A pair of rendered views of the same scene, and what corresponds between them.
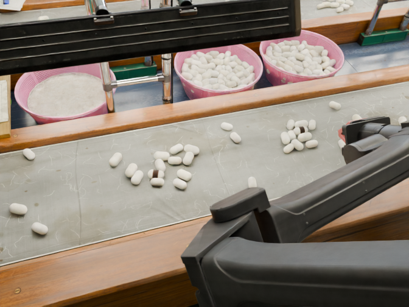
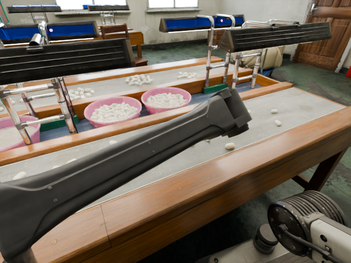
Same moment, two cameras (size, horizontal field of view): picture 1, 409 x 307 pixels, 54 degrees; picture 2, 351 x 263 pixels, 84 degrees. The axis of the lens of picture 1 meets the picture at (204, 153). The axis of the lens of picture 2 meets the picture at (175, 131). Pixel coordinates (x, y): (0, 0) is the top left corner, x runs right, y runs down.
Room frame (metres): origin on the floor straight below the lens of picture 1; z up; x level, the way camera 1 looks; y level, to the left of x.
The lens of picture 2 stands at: (0.16, -0.22, 1.21)
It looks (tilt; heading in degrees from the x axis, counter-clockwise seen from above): 35 degrees down; 354
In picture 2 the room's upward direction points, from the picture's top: straight up
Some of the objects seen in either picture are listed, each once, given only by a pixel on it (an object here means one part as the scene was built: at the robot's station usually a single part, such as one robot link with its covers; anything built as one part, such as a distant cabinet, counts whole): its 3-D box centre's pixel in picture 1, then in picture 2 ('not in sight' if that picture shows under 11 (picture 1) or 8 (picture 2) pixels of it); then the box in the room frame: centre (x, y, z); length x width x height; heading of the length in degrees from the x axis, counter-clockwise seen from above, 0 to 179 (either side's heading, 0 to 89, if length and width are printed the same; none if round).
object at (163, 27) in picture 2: not in sight; (206, 22); (1.54, -0.57, 1.08); 0.62 x 0.08 x 0.07; 111
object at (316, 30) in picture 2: not in sight; (282, 34); (1.01, -0.77, 1.08); 0.62 x 0.08 x 0.07; 111
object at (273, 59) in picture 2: not in sight; (257, 56); (3.37, -1.95, 0.40); 0.74 x 0.56 x 0.38; 114
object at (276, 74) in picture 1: (298, 63); (166, 104); (1.12, -0.28, 0.72); 0.27 x 0.27 x 0.10
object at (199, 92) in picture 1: (217, 75); (115, 116); (1.02, -0.02, 0.72); 0.27 x 0.27 x 0.10
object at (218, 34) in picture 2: not in sight; (217, 34); (6.29, -2.14, 0.32); 0.42 x 0.42 x 0.64; 23
